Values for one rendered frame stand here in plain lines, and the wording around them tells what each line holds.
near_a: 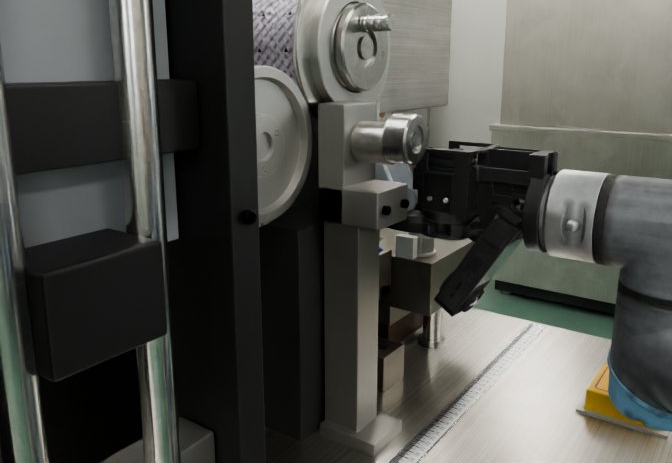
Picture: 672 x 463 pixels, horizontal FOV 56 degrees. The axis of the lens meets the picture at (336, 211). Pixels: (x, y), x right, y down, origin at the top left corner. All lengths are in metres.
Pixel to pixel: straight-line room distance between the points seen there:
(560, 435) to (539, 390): 0.08
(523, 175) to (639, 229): 0.10
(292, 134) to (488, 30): 4.89
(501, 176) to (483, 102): 4.83
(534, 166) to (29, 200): 0.41
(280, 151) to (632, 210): 0.27
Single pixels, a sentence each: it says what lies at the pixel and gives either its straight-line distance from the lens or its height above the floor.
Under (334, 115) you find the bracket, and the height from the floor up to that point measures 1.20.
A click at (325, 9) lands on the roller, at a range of 0.54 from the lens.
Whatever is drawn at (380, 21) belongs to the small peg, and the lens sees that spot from 0.55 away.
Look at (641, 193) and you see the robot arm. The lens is 0.53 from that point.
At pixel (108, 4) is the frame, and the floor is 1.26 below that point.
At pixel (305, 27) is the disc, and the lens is 0.53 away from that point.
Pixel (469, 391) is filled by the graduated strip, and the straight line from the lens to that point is 0.70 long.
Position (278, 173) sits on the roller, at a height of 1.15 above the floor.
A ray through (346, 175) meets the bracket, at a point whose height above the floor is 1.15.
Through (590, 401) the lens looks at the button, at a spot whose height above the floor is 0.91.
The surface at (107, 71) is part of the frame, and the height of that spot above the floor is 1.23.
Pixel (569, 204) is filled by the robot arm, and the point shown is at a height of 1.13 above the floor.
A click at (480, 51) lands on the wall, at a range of 5.40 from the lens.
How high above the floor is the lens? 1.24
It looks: 13 degrees down
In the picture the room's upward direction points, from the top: straight up
